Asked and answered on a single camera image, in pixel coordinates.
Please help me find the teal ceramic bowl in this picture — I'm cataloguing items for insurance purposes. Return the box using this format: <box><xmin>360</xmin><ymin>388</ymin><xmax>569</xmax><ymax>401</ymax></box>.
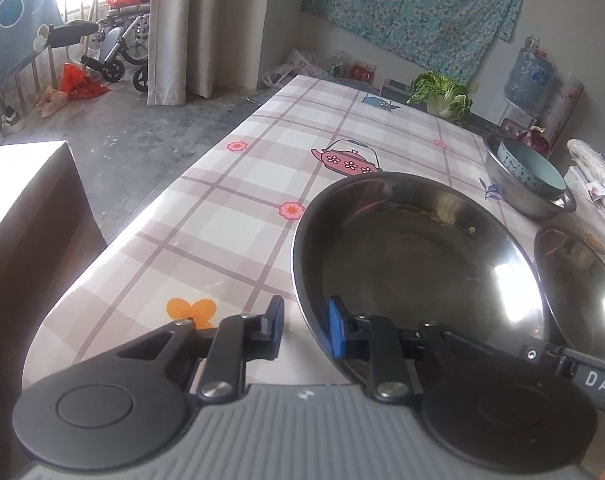
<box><xmin>497</xmin><ymin>138</ymin><xmax>568</xmax><ymax>200</ymax></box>

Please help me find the blue circle-print board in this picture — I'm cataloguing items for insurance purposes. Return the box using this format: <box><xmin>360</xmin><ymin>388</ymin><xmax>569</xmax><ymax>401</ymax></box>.
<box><xmin>0</xmin><ymin>0</ymin><xmax>64</xmax><ymax>102</ymax></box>

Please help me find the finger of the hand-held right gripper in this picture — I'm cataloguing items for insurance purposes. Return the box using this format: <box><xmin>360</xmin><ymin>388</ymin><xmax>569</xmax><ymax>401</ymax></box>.
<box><xmin>521</xmin><ymin>340</ymin><xmax>583</xmax><ymax>377</ymax></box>

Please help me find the wheelchair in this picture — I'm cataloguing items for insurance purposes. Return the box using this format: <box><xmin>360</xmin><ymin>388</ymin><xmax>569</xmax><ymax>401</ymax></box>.
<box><xmin>79</xmin><ymin>2</ymin><xmax>151</xmax><ymax>94</ymax></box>

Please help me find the large steel plate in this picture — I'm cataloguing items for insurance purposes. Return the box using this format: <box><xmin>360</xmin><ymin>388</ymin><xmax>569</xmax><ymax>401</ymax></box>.
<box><xmin>533</xmin><ymin>224</ymin><xmax>605</xmax><ymax>364</ymax></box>

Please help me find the steel bowl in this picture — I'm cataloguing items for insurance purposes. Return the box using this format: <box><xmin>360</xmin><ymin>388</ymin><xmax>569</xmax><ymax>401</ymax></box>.
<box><xmin>483</xmin><ymin>133</ymin><xmax>578</xmax><ymax>220</ymax></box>

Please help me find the metal railing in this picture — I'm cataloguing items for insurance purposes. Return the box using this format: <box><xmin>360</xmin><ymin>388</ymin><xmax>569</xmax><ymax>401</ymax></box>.
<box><xmin>0</xmin><ymin>42</ymin><xmax>68</xmax><ymax>126</ymax></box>

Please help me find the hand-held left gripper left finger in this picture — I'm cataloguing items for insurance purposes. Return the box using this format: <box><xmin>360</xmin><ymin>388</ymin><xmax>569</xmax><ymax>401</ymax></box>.
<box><xmin>107</xmin><ymin>296</ymin><xmax>285</xmax><ymax>403</ymax></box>

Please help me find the red plastic bag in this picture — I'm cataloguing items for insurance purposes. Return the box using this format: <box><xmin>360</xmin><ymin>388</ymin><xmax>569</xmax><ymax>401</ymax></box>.
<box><xmin>59</xmin><ymin>62</ymin><xmax>111</xmax><ymax>99</ymax></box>

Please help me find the beige curtain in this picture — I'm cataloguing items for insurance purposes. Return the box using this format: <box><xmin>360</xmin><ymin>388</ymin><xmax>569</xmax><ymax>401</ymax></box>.
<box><xmin>147</xmin><ymin>0</ymin><xmax>272</xmax><ymax>107</ymax></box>

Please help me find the cardboard box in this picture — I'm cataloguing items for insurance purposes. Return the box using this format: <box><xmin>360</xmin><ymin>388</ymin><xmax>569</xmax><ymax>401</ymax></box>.
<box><xmin>0</xmin><ymin>139</ymin><xmax>108</xmax><ymax>480</ymax></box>

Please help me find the patterned paper roll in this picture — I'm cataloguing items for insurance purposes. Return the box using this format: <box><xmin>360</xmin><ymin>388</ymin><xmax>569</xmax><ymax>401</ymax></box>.
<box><xmin>537</xmin><ymin>72</ymin><xmax>585</xmax><ymax>147</ymax></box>

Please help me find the white plastic bag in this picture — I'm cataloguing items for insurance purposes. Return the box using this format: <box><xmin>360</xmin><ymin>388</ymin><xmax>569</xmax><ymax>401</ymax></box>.
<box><xmin>262</xmin><ymin>49</ymin><xmax>319</xmax><ymax>87</ymax></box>

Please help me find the red onion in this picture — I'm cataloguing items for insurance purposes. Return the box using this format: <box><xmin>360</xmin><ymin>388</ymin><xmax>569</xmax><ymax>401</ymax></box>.
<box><xmin>516</xmin><ymin>126</ymin><xmax>551</xmax><ymax>157</ymax></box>

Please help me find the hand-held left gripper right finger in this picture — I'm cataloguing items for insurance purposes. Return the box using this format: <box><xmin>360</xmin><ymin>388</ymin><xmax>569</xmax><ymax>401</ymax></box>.
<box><xmin>329</xmin><ymin>296</ymin><xmax>533</xmax><ymax>402</ymax></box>

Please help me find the large steel wok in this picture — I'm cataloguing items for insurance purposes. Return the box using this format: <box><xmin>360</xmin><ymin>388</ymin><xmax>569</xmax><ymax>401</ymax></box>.
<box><xmin>291</xmin><ymin>171</ymin><xmax>551</xmax><ymax>387</ymax></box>

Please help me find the napa cabbage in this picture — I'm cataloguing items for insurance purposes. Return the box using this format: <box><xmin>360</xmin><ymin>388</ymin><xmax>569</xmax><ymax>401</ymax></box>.
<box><xmin>407</xmin><ymin>70</ymin><xmax>475</xmax><ymax>126</ymax></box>

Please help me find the teal floral wall cloth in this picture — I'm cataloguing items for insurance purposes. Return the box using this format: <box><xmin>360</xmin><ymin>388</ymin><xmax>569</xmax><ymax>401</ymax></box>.
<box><xmin>302</xmin><ymin>0</ymin><xmax>531</xmax><ymax>84</ymax></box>

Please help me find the black padded seat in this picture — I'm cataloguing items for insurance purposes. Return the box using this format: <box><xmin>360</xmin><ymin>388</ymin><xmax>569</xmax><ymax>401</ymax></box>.
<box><xmin>35</xmin><ymin>20</ymin><xmax>100</xmax><ymax>51</ymax></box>

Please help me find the blue water bottle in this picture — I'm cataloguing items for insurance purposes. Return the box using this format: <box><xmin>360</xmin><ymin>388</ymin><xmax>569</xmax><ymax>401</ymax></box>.
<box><xmin>503</xmin><ymin>45</ymin><xmax>555</xmax><ymax>109</ymax></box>

